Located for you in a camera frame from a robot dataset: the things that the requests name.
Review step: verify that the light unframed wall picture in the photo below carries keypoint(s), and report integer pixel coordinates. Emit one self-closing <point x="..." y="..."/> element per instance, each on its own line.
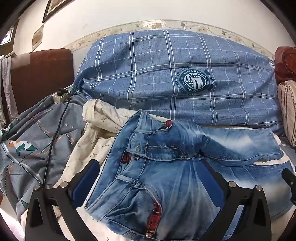
<point x="37" y="38"/>

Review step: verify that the dark framed wall picture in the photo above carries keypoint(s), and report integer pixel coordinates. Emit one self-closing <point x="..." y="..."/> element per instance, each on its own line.
<point x="57" y="8"/>

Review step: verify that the small dark framed picture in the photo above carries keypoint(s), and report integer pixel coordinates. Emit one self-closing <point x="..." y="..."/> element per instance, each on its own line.
<point x="9" y="33"/>

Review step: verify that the red-brown cloth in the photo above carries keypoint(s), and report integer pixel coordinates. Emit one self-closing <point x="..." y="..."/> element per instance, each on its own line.
<point x="285" y="64"/>

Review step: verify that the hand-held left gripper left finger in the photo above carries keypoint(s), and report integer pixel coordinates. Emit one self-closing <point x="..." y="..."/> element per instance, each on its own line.
<point x="85" y="185"/>

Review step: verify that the blue denim pants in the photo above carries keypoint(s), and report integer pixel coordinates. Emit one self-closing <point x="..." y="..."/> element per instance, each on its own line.
<point x="161" y="185"/>

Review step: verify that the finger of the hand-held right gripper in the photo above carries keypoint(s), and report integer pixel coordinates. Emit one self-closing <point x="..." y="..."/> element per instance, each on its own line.
<point x="289" y="177"/>

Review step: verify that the grey hanging cloth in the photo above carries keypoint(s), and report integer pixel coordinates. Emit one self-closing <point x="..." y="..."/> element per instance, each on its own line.
<point x="9" y="92"/>

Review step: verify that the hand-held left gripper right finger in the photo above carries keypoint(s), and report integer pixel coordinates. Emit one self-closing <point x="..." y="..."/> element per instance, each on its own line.
<point x="214" y="185"/>

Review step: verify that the brown headboard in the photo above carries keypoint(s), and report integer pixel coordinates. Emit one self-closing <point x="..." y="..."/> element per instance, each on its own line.
<point x="41" y="74"/>

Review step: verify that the grey patterned blanket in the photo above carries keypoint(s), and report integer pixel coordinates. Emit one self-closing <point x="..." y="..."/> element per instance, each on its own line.
<point x="27" y="139"/>

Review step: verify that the white power strip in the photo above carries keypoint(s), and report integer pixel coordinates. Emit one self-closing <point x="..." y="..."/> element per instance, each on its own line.
<point x="60" y="98"/>

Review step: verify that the striped beige pillow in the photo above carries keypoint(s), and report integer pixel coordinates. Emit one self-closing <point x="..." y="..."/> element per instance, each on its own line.
<point x="289" y="111"/>

